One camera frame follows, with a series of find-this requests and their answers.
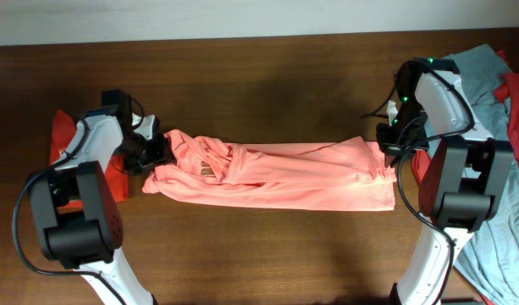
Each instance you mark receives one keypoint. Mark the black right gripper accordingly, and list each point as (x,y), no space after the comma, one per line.
(390,146)

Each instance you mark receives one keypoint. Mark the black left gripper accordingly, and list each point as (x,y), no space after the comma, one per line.
(161,155)

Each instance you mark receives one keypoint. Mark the pink printed t-shirt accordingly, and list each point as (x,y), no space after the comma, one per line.
(345,176)

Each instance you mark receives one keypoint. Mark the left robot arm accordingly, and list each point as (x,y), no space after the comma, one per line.
(76,217)

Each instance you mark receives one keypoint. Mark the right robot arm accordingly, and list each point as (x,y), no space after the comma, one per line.
(464,181)

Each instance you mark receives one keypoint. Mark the folded red printed t-shirt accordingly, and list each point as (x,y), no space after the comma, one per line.
(63,131)

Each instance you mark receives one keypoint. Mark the red garment under grey shirt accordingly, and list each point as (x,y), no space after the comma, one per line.
(492,89)

